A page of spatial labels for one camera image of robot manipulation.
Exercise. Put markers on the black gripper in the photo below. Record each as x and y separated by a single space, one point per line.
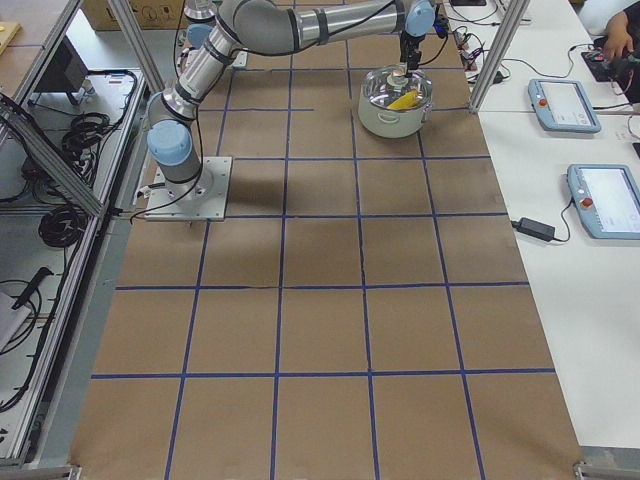
408 46

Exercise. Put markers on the glass pot lid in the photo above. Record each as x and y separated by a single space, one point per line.
382 86

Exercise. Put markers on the yellow corn cob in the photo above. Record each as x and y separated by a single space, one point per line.
407 101

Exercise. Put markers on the pale green cooking pot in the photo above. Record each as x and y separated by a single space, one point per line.
390 124

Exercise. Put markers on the person hand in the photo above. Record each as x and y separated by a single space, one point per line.
619 41

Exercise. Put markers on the upper teach pendant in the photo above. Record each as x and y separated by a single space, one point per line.
562 106

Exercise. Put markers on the teach pendant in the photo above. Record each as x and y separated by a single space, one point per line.
607 200
562 106

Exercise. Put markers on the black power brick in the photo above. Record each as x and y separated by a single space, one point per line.
534 229

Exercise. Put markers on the lower teach pendant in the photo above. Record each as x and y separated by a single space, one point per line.
607 200

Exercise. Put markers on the cardboard box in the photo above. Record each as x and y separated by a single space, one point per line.
150 14

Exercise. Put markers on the black monitor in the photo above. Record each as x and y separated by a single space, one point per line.
65 73

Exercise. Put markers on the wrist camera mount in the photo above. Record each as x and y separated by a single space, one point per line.
441 26

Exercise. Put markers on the aluminium frame post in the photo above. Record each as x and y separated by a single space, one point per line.
512 20

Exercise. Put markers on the electronics board with wires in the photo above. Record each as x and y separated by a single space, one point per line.
620 71

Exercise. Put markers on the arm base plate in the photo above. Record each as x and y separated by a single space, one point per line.
205 199

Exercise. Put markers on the aluminium frame rail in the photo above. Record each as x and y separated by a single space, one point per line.
69 176

